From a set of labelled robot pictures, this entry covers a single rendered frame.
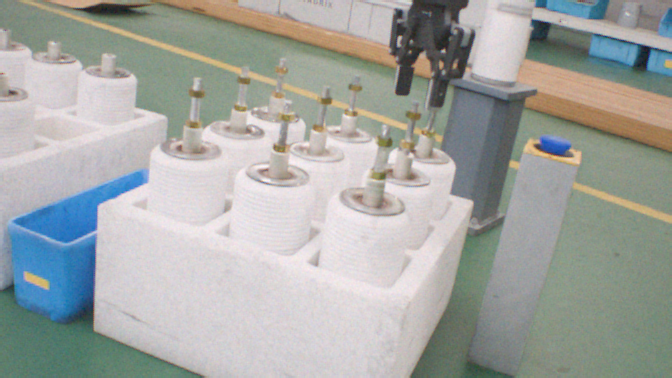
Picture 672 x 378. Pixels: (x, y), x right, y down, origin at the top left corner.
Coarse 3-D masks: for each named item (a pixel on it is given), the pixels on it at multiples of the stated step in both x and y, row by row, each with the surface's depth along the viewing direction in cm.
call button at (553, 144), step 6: (540, 138) 88; (546, 138) 87; (552, 138) 88; (558, 138) 88; (546, 144) 87; (552, 144) 86; (558, 144) 86; (564, 144) 86; (570, 144) 87; (546, 150) 87; (552, 150) 87; (558, 150) 87; (564, 150) 87
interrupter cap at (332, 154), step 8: (296, 144) 94; (304, 144) 94; (296, 152) 90; (304, 152) 91; (328, 152) 93; (336, 152) 93; (312, 160) 89; (320, 160) 89; (328, 160) 89; (336, 160) 90
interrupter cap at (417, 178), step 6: (384, 168) 90; (390, 168) 91; (414, 168) 92; (390, 174) 89; (414, 174) 90; (420, 174) 90; (426, 174) 90; (390, 180) 86; (396, 180) 86; (402, 180) 87; (408, 180) 87; (414, 180) 88; (420, 180) 88; (426, 180) 88; (408, 186) 85; (414, 186) 86; (420, 186) 86
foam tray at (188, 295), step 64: (128, 192) 88; (128, 256) 83; (192, 256) 80; (256, 256) 77; (448, 256) 94; (128, 320) 86; (192, 320) 82; (256, 320) 79; (320, 320) 76; (384, 320) 73
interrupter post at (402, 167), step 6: (396, 156) 88; (402, 156) 87; (408, 156) 87; (396, 162) 88; (402, 162) 87; (408, 162) 87; (396, 168) 88; (402, 168) 87; (408, 168) 88; (396, 174) 88; (402, 174) 88; (408, 174) 88
